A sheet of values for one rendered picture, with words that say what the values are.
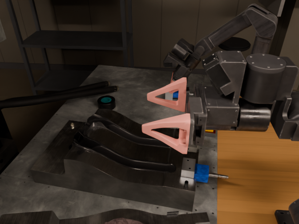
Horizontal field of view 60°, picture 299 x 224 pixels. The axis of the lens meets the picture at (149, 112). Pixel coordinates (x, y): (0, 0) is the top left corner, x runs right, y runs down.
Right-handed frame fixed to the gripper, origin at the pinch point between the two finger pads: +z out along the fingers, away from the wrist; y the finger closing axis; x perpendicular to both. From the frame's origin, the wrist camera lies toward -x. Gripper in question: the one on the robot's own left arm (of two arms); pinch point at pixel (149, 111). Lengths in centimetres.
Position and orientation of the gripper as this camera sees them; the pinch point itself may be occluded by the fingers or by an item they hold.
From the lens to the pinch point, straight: 45.3
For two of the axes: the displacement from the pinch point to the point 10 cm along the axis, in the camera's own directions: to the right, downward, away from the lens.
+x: 0.2, 8.2, 5.7
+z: -10.0, -0.3, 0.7
